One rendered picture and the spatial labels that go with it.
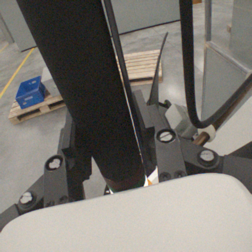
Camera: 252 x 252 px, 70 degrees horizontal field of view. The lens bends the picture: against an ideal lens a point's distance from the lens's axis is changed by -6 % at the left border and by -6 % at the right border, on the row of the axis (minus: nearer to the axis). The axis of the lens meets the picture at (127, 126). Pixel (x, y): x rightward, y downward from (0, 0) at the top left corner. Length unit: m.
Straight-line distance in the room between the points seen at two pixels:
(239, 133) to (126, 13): 5.34
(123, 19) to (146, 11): 0.66
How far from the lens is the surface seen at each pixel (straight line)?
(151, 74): 3.03
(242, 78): 1.28
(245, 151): 0.31
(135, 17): 5.78
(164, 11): 5.97
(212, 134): 0.27
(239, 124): 0.56
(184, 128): 0.62
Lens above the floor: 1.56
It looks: 41 degrees down
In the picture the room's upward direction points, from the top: 15 degrees counter-clockwise
